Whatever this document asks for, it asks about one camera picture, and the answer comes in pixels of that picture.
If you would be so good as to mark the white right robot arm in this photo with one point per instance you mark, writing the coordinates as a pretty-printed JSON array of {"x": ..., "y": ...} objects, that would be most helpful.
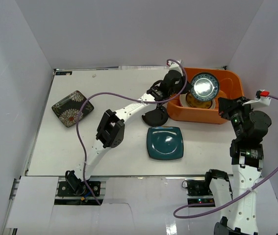
[{"x": 246, "y": 152}]

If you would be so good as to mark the teal square plate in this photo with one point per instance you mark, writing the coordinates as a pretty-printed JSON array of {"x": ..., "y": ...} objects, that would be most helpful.
[{"x": 165, "y": 143}]

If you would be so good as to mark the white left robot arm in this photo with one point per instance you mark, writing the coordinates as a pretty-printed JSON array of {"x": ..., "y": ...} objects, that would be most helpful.
[{"x": 111, "y": 128}]

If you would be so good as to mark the yellow patterned round plate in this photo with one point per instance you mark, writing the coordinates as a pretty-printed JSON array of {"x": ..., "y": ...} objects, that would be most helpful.
[{"x": 194, "y": 103}]

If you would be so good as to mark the black round plate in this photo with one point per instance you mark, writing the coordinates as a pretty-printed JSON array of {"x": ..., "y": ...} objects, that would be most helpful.
[{"x": 156, "y": 117}]

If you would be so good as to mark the blue white patterned plate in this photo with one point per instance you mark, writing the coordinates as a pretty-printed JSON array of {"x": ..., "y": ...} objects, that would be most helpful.
[{"x": 204, "y": 86}]

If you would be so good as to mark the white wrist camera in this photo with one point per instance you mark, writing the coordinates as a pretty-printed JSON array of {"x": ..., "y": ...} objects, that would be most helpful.
[
  {"x": 174, "y": 65},
  {"x": 261, "y": 100}
]

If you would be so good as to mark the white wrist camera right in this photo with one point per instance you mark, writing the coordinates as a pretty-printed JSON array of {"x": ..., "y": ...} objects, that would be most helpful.
[{"x": 261, "y": 100}]

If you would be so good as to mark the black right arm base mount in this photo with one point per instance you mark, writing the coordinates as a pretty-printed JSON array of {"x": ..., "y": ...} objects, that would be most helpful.
[{"x": 197, "y": 192}]

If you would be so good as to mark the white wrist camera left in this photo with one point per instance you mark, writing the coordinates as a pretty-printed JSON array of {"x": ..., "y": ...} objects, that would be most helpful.
[{"x": 174, "y": 65}]

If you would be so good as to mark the orange plastic bin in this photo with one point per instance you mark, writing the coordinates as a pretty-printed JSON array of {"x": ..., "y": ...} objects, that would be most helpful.
[{"x": 230, "y": 88}]

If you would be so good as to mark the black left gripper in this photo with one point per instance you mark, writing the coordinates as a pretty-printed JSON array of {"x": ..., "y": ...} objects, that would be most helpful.
[{"x": 186, "y": 86}]

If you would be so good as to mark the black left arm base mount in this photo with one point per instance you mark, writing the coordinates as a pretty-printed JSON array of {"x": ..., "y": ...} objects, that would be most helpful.
[{"x": 65, "y": 190}]

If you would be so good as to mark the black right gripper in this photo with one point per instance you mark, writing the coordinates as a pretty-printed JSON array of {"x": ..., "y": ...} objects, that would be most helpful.
[{"x": 226, "y": 106}]

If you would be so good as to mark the black floral square plate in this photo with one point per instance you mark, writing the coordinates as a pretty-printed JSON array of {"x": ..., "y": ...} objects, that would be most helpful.
[{"x": 68, "y": 108}]

